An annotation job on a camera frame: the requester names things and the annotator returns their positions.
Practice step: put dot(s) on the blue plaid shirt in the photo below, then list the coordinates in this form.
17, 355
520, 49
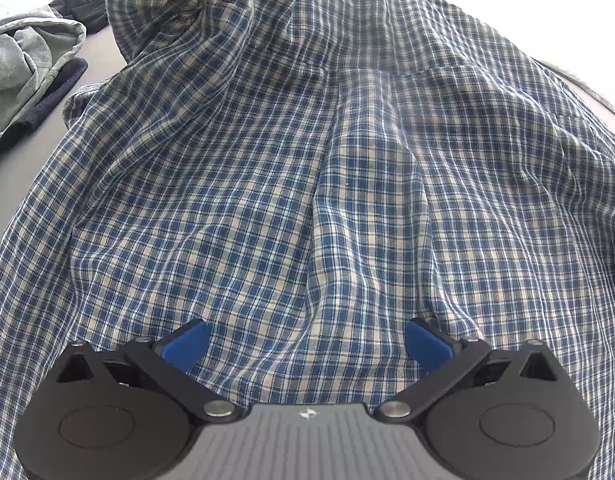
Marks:
287, 185

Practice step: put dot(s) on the navy cloth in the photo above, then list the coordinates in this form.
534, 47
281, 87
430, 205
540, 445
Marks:
57, 85

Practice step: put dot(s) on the black garment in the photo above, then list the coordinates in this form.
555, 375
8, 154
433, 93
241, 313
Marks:
82, 10

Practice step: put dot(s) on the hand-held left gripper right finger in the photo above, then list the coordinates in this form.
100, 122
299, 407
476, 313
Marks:
427, 346

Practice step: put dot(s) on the grey garment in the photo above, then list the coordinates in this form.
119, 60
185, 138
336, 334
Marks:
17, 60

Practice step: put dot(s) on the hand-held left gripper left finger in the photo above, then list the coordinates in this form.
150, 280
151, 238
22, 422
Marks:
187, 346

